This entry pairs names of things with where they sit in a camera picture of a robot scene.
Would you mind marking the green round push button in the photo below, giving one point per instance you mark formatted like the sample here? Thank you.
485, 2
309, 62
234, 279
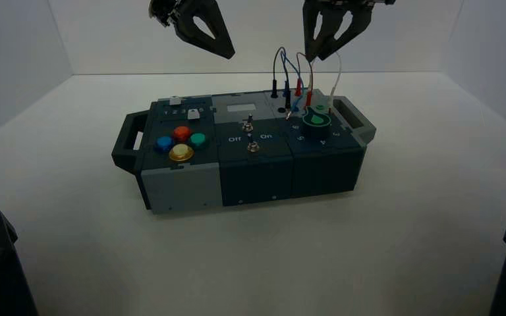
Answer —
198, 139

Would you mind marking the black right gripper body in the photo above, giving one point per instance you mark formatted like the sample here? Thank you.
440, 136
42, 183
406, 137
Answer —
379, 2

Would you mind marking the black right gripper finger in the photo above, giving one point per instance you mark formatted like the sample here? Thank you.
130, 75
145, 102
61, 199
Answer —
310, 26
362, 22

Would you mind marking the yellow round push button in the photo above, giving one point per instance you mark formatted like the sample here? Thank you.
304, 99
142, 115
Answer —
181, 153

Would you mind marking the dark blue grey control box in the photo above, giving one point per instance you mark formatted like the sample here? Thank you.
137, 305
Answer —
257, 174

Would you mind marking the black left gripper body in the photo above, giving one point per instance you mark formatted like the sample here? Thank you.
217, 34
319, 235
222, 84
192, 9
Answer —
165, 11

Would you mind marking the orange round push button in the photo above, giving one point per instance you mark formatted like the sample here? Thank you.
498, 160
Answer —
182, 133

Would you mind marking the dark knob with green pointer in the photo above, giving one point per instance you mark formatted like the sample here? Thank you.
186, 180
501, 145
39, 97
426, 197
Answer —
316, 124

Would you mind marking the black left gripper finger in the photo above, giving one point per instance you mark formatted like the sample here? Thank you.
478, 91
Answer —
220, 30
189, 32

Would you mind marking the white slider cap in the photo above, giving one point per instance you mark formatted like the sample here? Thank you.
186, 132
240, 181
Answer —
193, 114
175, 100

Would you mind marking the blue round push button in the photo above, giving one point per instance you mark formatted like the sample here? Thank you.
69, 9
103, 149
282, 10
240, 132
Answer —
164, 143

